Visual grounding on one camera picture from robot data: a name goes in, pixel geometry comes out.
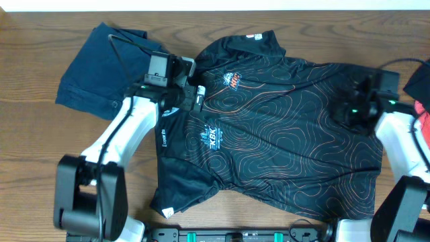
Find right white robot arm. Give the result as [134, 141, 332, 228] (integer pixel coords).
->
[329, 69, 429, 242]

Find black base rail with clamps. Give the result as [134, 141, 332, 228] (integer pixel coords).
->
[65, 220, 337, 242]

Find black jersey with orange lines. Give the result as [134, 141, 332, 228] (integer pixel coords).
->
[151, 30, 383, 220]

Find red garment at table edge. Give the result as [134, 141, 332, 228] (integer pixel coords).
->
[414, 101, 430, 147]

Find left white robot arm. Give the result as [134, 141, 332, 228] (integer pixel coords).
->
[53, 52, 206, 241]

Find black garment at table edge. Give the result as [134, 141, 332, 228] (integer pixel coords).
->
[403, 59, 429, 111]

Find folded navy blue trousers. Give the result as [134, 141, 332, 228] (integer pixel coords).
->
[55, 23, 167, 120]

